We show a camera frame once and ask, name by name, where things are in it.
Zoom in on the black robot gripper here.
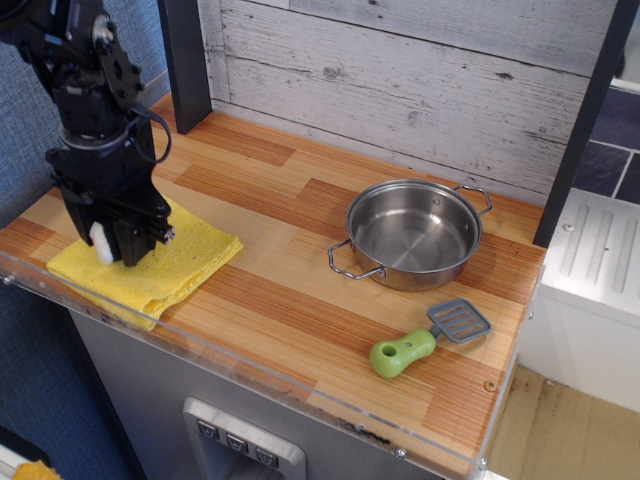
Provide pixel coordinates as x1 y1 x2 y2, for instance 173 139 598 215
45 117 175 267

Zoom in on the plush sushi roll toy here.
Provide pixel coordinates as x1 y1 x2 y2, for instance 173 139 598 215
89 222 117 265

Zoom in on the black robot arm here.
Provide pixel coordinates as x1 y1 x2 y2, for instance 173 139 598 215
1 1 174 267

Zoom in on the yellow folded towel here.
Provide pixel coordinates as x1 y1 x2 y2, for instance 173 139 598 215
46 200 243 331

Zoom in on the clear acrylic edge guard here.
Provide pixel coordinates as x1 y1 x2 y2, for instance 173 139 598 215
1 254 489 479

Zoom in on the grey toy fridge dispenser panel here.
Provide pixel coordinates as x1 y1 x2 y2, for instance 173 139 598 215
183 397 307 479

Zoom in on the yellow object at corner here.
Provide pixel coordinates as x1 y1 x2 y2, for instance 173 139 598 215
11 461 62 480

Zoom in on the stainless steel pot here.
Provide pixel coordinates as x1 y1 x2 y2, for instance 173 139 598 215
327 179 493 291

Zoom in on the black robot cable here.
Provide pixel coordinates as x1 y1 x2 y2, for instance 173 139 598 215
128 103 174 165

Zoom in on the dark grey left post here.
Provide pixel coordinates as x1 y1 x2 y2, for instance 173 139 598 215
157 0 212 134

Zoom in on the dark grey post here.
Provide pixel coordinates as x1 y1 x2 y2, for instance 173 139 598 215
532 0 639 248
157 0 212 134

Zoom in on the green handled grey toy spatula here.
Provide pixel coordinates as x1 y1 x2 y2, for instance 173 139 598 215
369 298 492 378

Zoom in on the dark grey right post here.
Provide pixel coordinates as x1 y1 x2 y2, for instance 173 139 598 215
532 0 639 248

